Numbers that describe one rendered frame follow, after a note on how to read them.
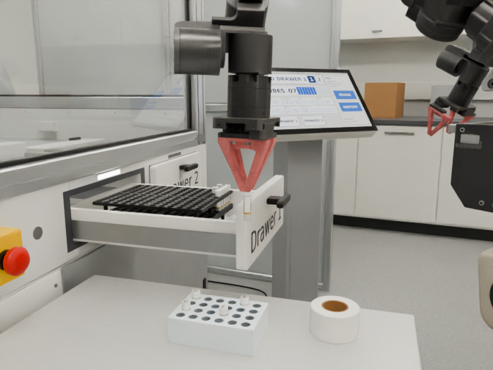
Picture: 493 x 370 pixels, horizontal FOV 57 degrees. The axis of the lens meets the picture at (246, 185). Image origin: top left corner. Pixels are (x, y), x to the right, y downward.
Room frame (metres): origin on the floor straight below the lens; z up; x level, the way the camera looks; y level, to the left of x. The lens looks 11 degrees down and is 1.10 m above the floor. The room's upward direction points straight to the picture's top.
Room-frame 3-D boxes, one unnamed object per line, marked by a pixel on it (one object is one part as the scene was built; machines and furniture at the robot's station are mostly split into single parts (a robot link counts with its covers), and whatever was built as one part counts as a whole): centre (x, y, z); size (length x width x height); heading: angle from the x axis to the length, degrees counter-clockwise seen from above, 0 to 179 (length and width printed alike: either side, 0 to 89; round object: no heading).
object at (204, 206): (0.86, 0.06, 0.90); 0.18 x 0.02 x 0.01; 164
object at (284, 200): (0.83, -0.06, 0.91); 0.07 x 0.04 x 0.01; 164
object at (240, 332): (0.60, 0.04, 0.78); 0.12 x 0.08 x 0.04; 73
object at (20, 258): (0.59, 0.32, 0.88); 0.04 x 0.03 x 0.04; 164
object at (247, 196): (0.61, 0.00, 0.95); 0.01 x 0.01 x 0.05
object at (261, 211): (0.83, -0.03, 0.87); 0.29 x 0.02 x 0.11; 164
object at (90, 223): (0.89, 0.17, 0.86); 0.40 x 0.26 x 0.06; 74
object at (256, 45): (0.61, 0.00, 1.15); 0.07 x 0.06 x 0.07; 99
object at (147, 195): (0.89, 0.16, 0.87); 0.22 x 0.18 x 0.06; 74
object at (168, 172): (1.22, 0.19, 0.87); 0.29 x 0.02 x 0.11; 164
